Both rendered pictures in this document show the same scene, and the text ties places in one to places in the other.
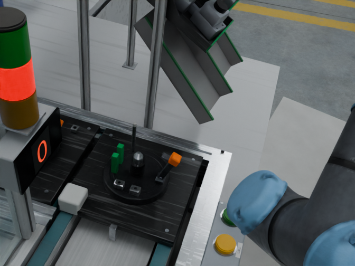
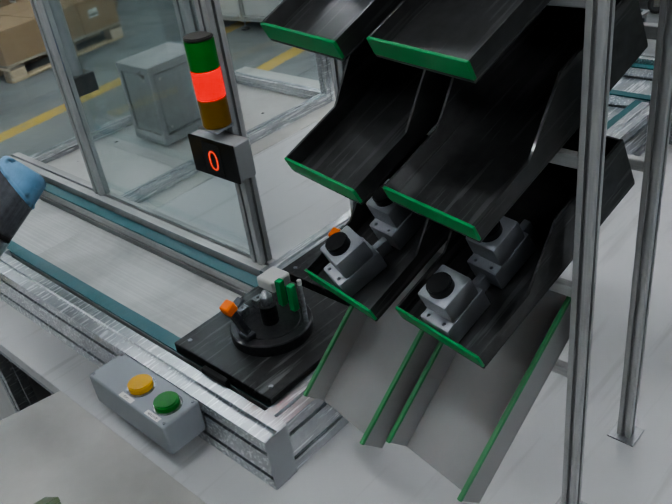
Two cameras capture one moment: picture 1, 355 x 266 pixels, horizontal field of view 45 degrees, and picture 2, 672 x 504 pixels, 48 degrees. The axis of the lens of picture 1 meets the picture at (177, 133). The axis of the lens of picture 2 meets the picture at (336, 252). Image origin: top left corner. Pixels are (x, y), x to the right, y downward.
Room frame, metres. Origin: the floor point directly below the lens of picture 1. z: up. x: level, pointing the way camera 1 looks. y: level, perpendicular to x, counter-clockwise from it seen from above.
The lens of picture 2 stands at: (1.30, -0.67, 1.74)
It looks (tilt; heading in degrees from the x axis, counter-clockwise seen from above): 32 degrees down; 127
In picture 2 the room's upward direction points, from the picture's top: 9 degrees counter-clockwise
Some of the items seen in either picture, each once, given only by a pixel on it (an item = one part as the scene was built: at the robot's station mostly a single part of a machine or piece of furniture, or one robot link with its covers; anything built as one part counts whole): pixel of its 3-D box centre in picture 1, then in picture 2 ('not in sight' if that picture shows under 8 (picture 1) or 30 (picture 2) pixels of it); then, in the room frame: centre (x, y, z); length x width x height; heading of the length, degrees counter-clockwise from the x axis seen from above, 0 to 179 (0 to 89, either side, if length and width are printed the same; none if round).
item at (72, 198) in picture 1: (73, 199); (274, 283); (0.51, 0.18, 0.97); 0.05 x 0.05 x 0.04; 80
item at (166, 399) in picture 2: (232, 217); (167, 404); (0.54, -0.14, 0.96); 0.04 x 0.04 x 0.02
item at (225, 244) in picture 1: (225, 245); (141, 386); (0.47, -0.13, 0.96); 0.04 x 0.04 x 0.02
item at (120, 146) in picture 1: (120, 153); (292, 297); (0.61, 0.11, 1.01); 0.01 x 0.01 x 0.05; 80
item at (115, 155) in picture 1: (114, 163); (281, 292); (0.59, 0.12, 1.01); 0.01 x 0.01 x 0.05; 80
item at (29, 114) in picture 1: (18, 103); (214, 110); (0.42, 0.22, 1.28); 0.05 x 0.05 x 0.05
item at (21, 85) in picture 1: (12, 74); (208, 82); (0.42, 0.22, 1.33); 0.05 x 0.05 x 0.05
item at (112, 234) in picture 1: (113, 232); not in sight; (0.47, 0.09, 0.95); 0.01 x 0.01 x 0.04; 80
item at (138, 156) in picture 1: (138, 157); (265, 297); (0.59, 0.07, 1.04); 0.02 x 0.02 x 0.03
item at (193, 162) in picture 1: (136, 181); (273, 333); (0.59, 0.07, 0.96); 0.24 x 0.24 x 0.02; 80
